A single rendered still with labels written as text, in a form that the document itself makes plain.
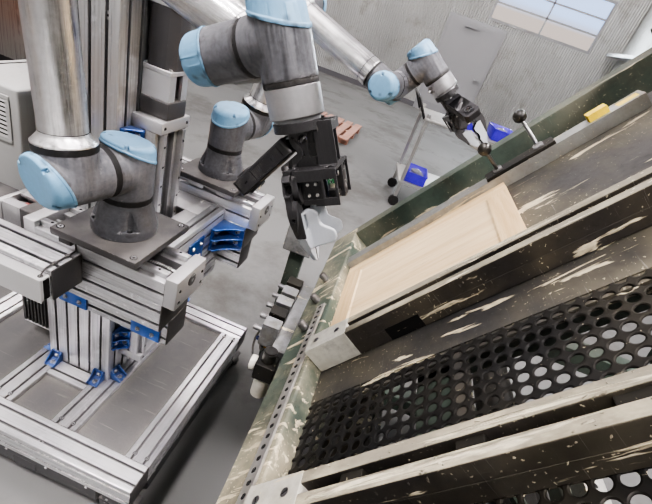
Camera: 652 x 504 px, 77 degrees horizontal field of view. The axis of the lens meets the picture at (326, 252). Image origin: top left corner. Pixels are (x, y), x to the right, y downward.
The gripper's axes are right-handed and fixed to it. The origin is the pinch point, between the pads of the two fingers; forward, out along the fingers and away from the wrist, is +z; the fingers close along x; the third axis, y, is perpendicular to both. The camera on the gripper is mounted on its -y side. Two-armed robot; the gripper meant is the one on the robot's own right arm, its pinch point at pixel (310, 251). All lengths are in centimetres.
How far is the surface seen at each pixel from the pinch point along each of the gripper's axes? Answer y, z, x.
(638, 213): 51, 5, 21
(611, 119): 61, -1, 72
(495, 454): 25.5, 16.5, -20.2
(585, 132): 55, 2, 71
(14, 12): -394, -123, 322
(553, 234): 38.6, 8.2, 21.0
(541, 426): 30.8, 15.8, -16.2
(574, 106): 58, -1, 96
